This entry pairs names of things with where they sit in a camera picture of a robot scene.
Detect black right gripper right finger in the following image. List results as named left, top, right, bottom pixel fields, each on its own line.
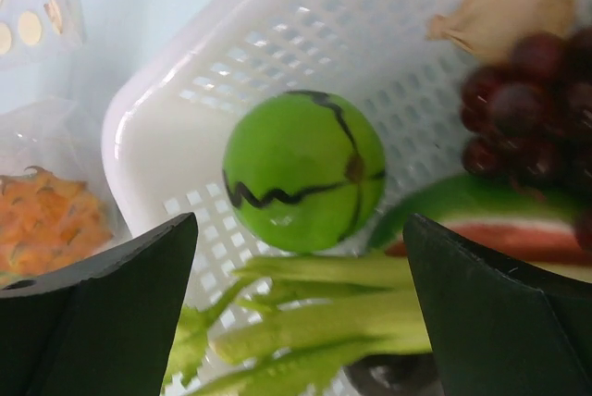
left=403, top=215, right=591, bottom=396

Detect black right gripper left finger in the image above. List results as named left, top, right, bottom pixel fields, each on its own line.
left=1, top=213, right=198, bottom=396

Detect orange toy pineapple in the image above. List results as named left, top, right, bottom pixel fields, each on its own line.
left=1, top=166, right=114, bottom=287

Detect clear red-zipper zip bag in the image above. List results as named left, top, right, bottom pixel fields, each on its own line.
left=0, top=94, right=135, bottom=289

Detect green toy melon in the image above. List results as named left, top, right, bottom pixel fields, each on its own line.
left=222, top=90, right=387, bottom=254

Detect clear cream-dotted zip bag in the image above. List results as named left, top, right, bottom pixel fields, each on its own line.
left=1, top=0, right=85, bottom=69

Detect toy watermelon slice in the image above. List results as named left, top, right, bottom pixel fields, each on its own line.
left=366, top=173, right=591, bottom=282

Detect green toy celery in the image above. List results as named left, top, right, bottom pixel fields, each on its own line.
left=163, top=254, right=432, bottom=395

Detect dark toy grapes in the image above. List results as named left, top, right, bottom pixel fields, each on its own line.
left=460, top=27, right=591, bottom=250

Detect white perforated plastic basket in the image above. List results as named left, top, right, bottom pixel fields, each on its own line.
left=100, top=0, right=592, bottom=396

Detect beige toy garlic bulb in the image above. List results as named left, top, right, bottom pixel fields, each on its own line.
left=426, top=0, right=577, bottom=63

